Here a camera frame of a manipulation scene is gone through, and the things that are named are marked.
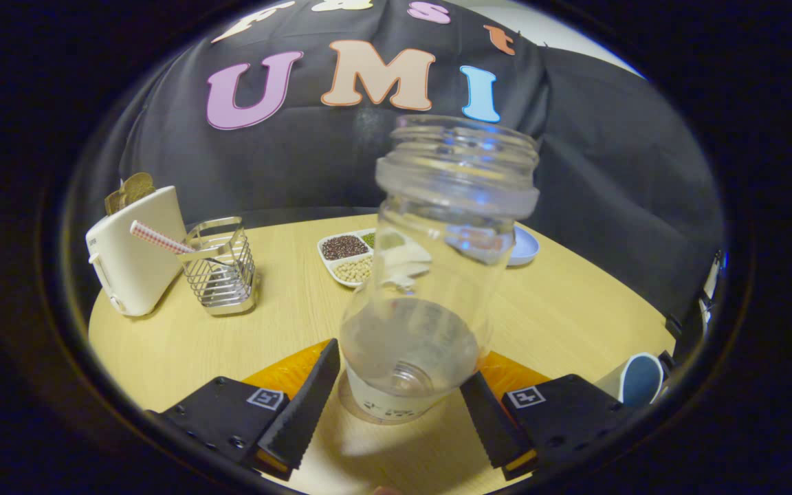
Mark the green beans pile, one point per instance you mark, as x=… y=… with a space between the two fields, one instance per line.
x=368 y=239

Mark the brown toast slice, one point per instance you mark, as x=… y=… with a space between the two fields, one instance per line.
x=114 y=201
x=138 y=185

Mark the yellow soybeans pile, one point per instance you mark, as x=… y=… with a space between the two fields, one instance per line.
x=355 y=270

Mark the white cup blue inside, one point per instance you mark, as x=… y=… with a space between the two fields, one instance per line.
x=640 y=379

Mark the white toaster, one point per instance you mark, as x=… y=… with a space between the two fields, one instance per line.
x=138 y=265

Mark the dark red beans pile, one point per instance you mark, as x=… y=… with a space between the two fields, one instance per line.
x=344 y=247

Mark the clear plastic bottle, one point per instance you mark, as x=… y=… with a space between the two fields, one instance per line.
x=437 y=227

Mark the white divided dish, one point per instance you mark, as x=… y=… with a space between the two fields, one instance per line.
x=331 y=265

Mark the blue round coaster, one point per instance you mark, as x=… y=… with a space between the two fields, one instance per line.
x=526 y=249

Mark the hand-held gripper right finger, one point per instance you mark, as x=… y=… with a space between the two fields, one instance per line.
x=492 y=426

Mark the red checked straw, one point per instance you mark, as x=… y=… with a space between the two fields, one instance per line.
x=155 y=237

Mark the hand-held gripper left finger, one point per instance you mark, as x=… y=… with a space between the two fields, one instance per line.
x=303 y=412

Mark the black backdrop cloth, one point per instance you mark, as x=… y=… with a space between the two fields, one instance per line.
x=609 y=172

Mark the round wooden table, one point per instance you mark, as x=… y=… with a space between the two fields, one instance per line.
x=265 y=337

